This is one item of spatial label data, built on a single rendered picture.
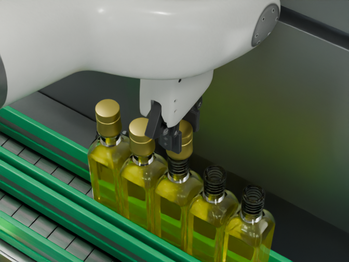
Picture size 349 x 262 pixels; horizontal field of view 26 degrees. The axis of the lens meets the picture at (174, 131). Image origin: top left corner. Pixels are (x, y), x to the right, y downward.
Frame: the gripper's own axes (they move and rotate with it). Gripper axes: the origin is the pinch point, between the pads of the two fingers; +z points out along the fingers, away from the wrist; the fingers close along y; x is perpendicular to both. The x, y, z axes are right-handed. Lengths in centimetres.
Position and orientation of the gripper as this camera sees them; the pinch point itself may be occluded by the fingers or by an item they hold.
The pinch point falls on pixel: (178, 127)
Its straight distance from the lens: 96.7
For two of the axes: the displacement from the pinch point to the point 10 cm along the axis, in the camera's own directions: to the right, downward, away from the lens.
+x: 8.4, 4.2, -3.5
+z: 0.0, 6.4, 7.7
